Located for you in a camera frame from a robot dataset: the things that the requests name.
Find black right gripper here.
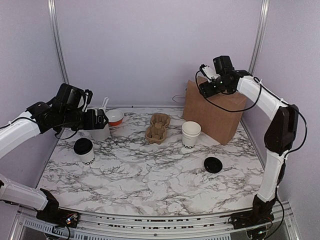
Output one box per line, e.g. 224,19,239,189
199,76,231,99

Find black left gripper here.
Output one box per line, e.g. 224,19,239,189
60,108,109,131

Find brown paper bag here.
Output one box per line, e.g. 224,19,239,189
182,80,247,145

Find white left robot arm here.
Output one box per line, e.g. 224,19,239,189
0,83,109,223

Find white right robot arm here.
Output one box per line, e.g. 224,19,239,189
197,55,299,203

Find white plastic utensils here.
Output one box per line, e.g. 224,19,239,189
101,97,109,111

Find white utensil holder cup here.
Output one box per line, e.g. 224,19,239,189
89,107,110,141

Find orange white bowl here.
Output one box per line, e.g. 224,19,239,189
106,109,124,127

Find cardboard cup carrier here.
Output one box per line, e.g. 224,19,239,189
145,113,171,145

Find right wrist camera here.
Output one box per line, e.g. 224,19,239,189
199,64,220,83

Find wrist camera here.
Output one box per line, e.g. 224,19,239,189
199,64,220,83
84,89,93,105

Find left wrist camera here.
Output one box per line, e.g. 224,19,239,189
84,89,93,105

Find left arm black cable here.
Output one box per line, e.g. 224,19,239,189
0,117,83,140

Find right aluminium corner post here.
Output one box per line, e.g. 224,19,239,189
248,0,270,74

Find aluminium corner post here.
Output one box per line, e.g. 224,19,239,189
248,0,270,74
47,0,70,84

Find left aluminium corner post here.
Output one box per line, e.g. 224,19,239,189
47,0,70,84

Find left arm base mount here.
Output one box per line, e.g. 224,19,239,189
36,188,80,228

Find aluminium front rail frame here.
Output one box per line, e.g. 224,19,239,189
9,202,302,240

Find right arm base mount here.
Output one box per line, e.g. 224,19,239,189
228,194,277,230

